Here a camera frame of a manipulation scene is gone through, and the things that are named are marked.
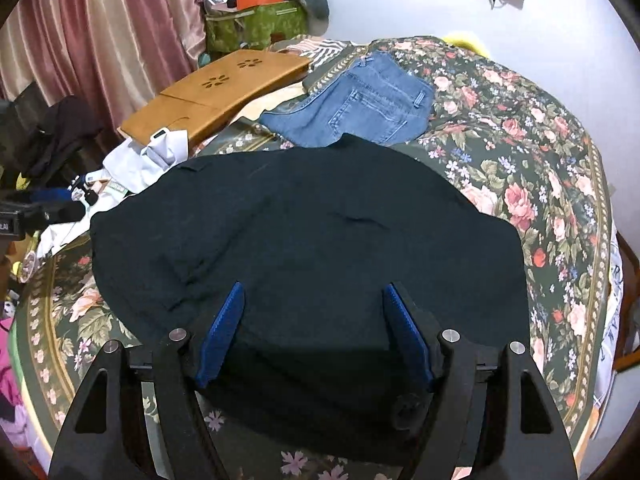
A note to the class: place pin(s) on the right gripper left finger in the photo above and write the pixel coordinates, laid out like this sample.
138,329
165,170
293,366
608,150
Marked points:
104,433

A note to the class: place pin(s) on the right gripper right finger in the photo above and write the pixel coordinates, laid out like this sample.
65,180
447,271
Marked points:
522,435

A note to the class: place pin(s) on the black pants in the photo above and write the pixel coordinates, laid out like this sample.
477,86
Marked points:
313,235

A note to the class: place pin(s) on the light grey shirt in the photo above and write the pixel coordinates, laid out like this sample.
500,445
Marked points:
129,169

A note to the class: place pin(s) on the green floral bedspread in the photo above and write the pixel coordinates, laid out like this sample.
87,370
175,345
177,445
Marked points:
512,149

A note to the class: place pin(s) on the white small device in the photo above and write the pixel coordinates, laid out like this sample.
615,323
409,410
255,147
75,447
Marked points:
158,134

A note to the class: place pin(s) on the brown wooden lap desk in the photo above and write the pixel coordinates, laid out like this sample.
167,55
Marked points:
205,101

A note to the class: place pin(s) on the blue denim jeans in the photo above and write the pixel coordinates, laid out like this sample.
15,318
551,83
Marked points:
375,99

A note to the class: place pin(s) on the yellow curved headboard tube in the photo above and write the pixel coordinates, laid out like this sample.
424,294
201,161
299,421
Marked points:
465,44

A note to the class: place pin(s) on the pink striped curtain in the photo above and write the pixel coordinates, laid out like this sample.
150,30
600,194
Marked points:
117,55

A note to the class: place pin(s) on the green storage basket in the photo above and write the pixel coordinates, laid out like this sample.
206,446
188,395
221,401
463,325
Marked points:
255,28

